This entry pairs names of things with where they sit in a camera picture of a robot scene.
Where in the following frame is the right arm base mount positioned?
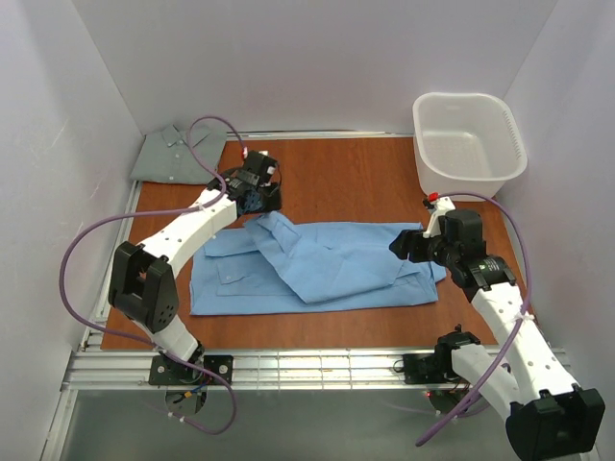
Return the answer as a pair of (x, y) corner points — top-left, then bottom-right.
(392, 353), (446, 384)

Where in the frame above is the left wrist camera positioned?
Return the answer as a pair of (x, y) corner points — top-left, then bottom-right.
(241, 150), (278, 177)

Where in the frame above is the folded grey shirt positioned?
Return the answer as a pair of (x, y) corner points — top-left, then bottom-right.
(130, 125), (227, 185)

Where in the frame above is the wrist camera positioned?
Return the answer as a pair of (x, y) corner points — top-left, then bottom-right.
(423, 193), (455, 238)
(241, 150), (278, 177)

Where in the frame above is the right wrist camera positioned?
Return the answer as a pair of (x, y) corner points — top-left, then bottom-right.
(423, 193), (455, 238)

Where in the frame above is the white plastic basket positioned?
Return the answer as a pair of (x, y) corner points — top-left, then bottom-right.
(412, 92), (528, 202)

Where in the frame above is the light blue long sleeve shirt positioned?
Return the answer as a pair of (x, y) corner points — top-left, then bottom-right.
(190, 212), (446, 316)

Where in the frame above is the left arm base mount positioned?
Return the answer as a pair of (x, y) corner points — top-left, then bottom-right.
(148, 354), (234, 386)

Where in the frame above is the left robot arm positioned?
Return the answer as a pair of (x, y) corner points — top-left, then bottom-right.
(108, 151), (282, 368)

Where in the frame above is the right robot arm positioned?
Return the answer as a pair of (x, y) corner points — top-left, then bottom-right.
(389, 198), (605, 460)

